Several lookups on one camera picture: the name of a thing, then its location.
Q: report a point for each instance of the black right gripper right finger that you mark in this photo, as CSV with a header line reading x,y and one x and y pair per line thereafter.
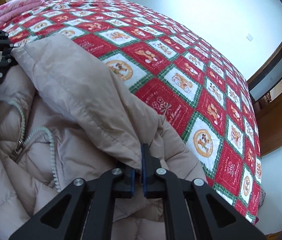
x,y
192,209

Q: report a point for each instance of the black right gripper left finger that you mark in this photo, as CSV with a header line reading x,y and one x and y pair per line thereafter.
x,y
83,210

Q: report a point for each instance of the beige quilted down jacket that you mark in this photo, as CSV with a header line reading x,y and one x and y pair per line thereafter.
x,y
63,115

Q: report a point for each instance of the pink folded blanket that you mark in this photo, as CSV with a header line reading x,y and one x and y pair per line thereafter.
x,y
13,8

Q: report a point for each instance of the red patchwork bear bedspread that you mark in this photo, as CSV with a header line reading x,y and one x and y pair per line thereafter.
x,y
180,75

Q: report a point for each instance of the brown wooden door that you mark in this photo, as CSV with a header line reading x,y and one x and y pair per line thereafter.
x,y
265,89

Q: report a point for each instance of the white wall switch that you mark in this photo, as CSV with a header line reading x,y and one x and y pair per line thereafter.
x,y
249,37

